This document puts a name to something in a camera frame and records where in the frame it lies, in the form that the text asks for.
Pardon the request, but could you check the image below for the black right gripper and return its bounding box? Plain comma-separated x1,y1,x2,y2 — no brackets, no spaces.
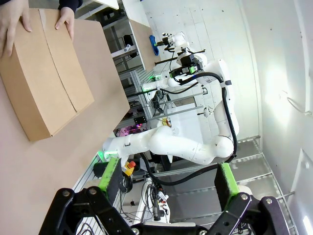
169,54,199,79

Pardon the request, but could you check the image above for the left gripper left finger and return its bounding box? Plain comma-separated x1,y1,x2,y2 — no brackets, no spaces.
39,158,133,235

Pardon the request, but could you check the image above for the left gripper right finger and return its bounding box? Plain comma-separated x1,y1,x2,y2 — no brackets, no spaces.
207,162,294,235

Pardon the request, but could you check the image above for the brown cardboard shipping box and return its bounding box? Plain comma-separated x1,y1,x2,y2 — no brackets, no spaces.
0,8,95,142

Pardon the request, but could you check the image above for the person's left forearm black sleeve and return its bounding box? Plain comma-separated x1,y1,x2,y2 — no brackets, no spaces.
58,0,84,12

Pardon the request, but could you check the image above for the person's left hand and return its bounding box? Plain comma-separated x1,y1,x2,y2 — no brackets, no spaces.
55,6,75,41

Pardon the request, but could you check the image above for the yellow red emergency stop button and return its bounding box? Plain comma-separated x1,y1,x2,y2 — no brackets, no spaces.
124,161,136,176

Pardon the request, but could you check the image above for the blue cloth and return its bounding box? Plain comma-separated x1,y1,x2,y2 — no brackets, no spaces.
149,35,159,57

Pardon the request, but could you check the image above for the light wooden panel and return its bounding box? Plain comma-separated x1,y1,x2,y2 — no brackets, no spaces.
128,18,162,71

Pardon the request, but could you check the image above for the white power strip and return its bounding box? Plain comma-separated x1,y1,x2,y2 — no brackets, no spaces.
153,190,170,222

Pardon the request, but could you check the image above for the aluminium table frame rail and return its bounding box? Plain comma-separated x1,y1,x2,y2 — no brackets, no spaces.
73,156,106,194

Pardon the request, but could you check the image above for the aluminium profile frame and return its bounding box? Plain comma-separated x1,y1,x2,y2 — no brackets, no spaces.
119,68,211,128

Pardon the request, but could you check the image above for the black corrugated cable hose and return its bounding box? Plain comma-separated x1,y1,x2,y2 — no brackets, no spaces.
139,72,238,187

